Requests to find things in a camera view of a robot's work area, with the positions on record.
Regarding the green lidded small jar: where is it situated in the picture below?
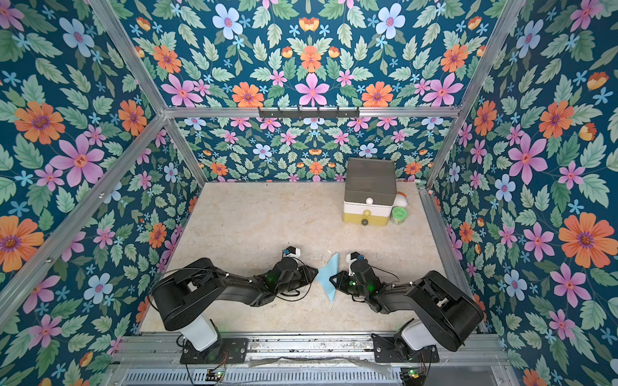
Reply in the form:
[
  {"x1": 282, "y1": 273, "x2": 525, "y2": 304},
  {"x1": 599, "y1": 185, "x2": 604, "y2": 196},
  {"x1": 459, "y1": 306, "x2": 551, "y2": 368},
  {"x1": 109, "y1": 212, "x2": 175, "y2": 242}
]
[{"x1": 390, "y1": 207, "x2": 408, "y2": 225}]

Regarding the light blue square paper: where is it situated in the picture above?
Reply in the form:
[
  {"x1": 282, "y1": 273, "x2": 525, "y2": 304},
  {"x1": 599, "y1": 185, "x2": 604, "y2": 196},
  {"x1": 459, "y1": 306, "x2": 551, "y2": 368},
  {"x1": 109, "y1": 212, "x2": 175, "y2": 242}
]
[{"x1": 317, "y1": 252, "x2": 341, "y2": 303}]

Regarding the aluminium front frame rail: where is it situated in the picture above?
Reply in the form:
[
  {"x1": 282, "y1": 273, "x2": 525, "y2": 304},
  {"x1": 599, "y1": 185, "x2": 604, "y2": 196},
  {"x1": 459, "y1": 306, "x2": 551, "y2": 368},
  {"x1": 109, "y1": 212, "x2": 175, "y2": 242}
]
[{"x1": 112, "y1": 332, "x2": 510, "y2": 367}]

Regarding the white orange round object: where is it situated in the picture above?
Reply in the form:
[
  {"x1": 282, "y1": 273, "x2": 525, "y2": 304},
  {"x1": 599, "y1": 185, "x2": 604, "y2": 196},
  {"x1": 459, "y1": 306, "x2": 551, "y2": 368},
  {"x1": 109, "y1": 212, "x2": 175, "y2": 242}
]
[{"x1": 394, "y1": 191, "x2": 409, "y2": 207}]

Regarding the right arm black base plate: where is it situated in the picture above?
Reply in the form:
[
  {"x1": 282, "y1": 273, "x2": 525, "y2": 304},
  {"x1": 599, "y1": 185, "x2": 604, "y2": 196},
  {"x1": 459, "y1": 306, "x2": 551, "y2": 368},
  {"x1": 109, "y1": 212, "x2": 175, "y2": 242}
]
[{"x1": 371, "y1": 334, "x2": 439, "y2": 363}]

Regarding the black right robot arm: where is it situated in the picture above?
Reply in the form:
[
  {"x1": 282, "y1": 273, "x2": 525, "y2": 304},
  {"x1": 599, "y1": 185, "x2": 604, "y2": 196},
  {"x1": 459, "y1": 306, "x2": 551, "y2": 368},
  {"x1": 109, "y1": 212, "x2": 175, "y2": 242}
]
[{"x1": 329, "y1": 253, "x2": 484, "y2": 352}]

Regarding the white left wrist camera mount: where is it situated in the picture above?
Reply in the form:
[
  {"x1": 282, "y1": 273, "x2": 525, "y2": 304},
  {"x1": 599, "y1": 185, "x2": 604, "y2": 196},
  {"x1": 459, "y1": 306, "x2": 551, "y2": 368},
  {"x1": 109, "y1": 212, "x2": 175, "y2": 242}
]
[{"x1": 283, "y1": 246, "x2": 301, "y2": 259}]

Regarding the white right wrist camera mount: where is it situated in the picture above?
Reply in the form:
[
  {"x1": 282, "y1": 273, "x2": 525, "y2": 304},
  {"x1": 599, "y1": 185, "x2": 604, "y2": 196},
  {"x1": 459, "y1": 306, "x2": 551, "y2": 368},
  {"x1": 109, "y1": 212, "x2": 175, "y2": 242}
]
[{"x1": 346, "y1": 252, "x2": 364, "y2": 265}]

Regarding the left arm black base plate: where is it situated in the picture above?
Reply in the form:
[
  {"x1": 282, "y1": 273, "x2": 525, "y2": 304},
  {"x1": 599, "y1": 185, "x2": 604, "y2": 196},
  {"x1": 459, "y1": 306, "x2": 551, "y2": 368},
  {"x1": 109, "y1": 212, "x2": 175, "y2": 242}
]
[{"x1": 180, "y1": 338, "x2": 249, "y2": 365}]

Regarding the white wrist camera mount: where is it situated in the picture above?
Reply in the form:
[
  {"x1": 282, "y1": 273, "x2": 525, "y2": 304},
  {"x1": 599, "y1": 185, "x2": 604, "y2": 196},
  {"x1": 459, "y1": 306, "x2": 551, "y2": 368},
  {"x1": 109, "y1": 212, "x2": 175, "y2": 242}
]
[
  {"x1": 346, "y1": 252, "x2": 364, "y2": 265},
  {"x1": 283, "y1": 246, "x2": 301, "y2": 259}
]

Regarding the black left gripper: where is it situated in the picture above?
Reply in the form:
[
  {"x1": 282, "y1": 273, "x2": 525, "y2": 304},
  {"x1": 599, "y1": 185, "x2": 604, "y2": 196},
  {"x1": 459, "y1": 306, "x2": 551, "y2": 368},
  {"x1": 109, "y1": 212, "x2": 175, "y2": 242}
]
[{"x1": 274, "y1": 265, "x2": 320, "y2": 296}]

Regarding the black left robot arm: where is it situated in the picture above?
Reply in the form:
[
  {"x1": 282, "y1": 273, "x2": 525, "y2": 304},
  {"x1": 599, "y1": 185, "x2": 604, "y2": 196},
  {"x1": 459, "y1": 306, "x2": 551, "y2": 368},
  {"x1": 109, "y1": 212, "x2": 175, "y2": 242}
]
[{"x1": 150, "y1": 253, "x2": 319, "y2": 352}]

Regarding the yellow white grey drawer box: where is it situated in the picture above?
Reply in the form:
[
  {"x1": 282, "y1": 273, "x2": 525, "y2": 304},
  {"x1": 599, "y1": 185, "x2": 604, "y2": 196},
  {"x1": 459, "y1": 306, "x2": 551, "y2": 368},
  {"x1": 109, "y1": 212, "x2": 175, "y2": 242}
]
[{"x1": 342, "y1": 158, "x2": 397, "y2": 227}]

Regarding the black hook rail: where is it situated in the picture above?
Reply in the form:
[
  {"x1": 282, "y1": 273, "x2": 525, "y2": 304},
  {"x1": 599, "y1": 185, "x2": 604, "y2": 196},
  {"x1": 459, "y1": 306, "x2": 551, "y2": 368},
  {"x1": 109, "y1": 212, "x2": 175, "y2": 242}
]
[{"x1": 257, "y1": 107, "x2": 361, "y2": 120}]

